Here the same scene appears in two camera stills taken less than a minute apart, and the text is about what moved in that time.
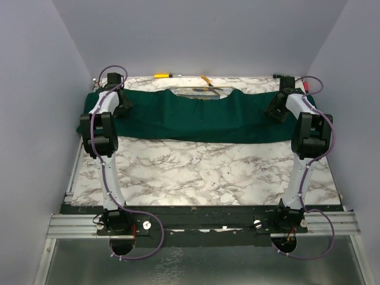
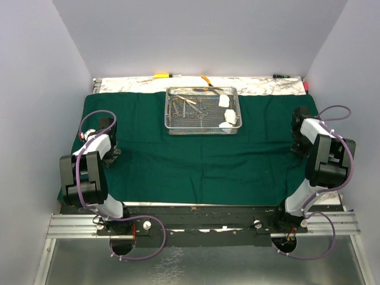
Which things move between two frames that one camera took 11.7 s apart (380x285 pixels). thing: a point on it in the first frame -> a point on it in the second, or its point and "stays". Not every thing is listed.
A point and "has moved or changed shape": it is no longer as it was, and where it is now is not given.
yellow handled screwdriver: x=164 y=76 stays
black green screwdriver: x=275 y=76 stays
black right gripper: x=270 y=109 -> x=303 y=152
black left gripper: x=126 y=107 -> x=107 y=161
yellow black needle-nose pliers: x=209 y=83 stays
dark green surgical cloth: x=162 y=114 has moved or changed shape
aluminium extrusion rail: x=86 y=225 stays
